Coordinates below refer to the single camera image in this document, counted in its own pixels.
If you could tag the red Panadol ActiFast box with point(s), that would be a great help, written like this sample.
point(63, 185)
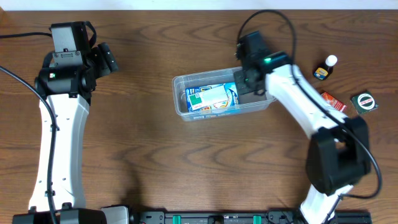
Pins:
point(331, 100)

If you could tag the dark green square packet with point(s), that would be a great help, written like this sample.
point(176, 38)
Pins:
point(364, 102)

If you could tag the clear plastic container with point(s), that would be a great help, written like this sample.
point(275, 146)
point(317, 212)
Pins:
point(180, 83)

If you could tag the blue medicine box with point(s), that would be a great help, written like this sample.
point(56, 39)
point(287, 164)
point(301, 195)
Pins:
point(230, 88)

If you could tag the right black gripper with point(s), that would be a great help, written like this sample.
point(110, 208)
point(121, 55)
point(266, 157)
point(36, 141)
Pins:
point(247, 88)

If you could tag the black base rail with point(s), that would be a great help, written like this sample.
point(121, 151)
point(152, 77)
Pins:
point(270, 217)

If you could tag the dark bottle white cap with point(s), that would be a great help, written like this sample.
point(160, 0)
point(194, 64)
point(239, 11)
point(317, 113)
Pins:
point(325, 69)

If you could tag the white green medicine box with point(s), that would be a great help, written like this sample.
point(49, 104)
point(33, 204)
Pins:
point(201, 99)

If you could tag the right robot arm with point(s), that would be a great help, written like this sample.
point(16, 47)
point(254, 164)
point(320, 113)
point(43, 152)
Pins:
point(338, 155)

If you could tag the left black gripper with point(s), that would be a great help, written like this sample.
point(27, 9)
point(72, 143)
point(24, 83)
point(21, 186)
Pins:
point(107, 56)

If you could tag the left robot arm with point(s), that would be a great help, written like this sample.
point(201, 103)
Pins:
point(64, 86)

